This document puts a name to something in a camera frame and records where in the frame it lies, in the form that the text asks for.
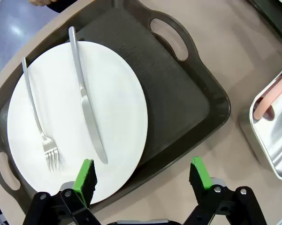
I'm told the silver metal fork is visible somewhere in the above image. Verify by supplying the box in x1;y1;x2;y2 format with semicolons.
22;57;60;172

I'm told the person's right hand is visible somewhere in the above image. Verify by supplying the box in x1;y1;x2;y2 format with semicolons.
28;0;58;7

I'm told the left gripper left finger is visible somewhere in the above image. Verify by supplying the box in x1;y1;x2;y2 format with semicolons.
22;158;101;225

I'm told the silver metal table knife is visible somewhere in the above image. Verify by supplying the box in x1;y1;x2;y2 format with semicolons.
68;26;108;165

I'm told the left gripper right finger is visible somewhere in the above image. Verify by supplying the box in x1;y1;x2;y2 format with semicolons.
183;156;268;225

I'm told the large white dinner plate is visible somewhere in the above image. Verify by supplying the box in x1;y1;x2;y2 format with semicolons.
7;41;148;204

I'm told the dark grey handled serving tray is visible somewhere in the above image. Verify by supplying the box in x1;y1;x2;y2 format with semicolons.
0;0;231;213

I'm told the rectangular stainless steel container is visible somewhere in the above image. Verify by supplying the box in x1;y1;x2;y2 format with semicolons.
239;63;282;180

